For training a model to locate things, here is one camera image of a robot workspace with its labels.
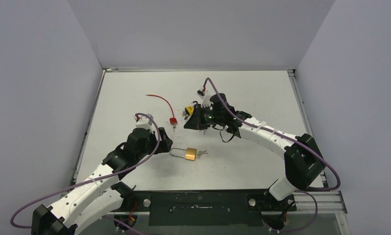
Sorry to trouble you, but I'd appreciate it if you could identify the yellow black padlock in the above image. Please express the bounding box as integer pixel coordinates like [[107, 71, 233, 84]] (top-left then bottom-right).
[[182, 106, 195, 119]]

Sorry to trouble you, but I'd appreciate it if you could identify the red cable lock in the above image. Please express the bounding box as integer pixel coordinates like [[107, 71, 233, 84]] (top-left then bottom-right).
[[146, 94, 178, 127]]

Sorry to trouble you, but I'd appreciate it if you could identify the brass padlock long shackle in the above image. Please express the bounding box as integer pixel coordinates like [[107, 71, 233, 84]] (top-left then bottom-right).
[[169, 147, 197, 161]]

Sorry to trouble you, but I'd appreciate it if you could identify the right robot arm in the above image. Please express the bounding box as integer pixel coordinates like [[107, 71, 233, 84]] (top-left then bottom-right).
[[183, 93, 325, 210]]

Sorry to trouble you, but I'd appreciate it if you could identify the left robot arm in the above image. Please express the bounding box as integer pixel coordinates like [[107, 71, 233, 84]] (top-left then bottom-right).
[[31, 127, 173, 235]]

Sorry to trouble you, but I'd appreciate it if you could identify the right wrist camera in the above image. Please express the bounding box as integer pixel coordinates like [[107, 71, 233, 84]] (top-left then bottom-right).
[[197, 87, 212, 108]]

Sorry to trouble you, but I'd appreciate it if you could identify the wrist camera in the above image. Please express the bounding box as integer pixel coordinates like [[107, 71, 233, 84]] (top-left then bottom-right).
[[197, 87, 212, 108], [135, 114, 153, 131]]

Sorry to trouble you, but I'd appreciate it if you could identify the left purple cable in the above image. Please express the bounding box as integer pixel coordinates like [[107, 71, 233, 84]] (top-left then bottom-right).
[[9, 113, 162, 235]]

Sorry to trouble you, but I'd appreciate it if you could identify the purple cable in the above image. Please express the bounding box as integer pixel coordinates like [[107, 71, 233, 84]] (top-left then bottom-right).
[[9, 113, 162, 235], [204, 77, 342, 234]]

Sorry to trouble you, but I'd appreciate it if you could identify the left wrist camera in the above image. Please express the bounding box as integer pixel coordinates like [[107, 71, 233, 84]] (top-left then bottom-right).
[[135, 114, 153, 131]]

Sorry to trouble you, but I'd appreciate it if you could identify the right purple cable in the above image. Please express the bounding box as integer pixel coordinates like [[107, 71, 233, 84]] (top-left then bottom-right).
[[204, 77, 342, 234]]

